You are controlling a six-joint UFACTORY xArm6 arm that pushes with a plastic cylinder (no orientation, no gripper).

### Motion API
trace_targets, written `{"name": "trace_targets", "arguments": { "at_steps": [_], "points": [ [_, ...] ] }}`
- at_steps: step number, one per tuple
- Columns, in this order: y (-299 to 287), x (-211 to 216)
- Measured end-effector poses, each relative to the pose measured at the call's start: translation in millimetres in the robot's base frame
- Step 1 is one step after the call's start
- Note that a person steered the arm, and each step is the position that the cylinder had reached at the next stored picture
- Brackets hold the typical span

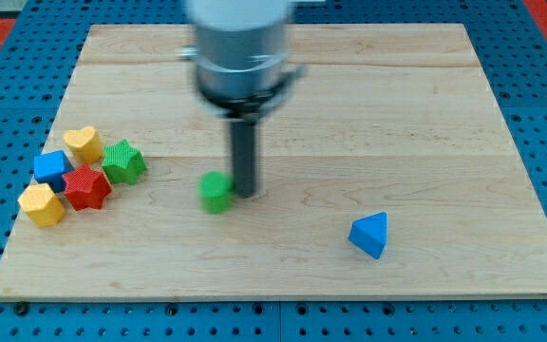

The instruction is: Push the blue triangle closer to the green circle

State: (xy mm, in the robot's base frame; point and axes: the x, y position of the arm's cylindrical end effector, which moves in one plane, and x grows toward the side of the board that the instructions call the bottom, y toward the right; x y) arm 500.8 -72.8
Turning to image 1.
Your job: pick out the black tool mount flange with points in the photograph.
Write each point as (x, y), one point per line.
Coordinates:
(252, 108)

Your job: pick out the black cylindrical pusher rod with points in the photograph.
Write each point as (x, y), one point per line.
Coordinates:
(243, 139)

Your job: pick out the green cylinder block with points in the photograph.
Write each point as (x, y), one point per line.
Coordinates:
(215, 192)

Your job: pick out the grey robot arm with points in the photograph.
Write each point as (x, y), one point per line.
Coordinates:
(240, 51)

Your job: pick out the blue triangle block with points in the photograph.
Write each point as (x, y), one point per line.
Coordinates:
(370, 234)

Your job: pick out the green star block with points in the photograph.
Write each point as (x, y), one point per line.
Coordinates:
(123, 163)

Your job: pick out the yellow heart block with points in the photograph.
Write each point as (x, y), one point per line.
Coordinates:
(85, 144)

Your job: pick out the red star block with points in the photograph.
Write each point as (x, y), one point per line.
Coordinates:
(86, 188)

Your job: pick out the blue cube block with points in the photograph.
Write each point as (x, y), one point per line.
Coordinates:
(50, 167)

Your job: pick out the yellow hexagon block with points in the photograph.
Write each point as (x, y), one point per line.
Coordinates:
(42, 205)

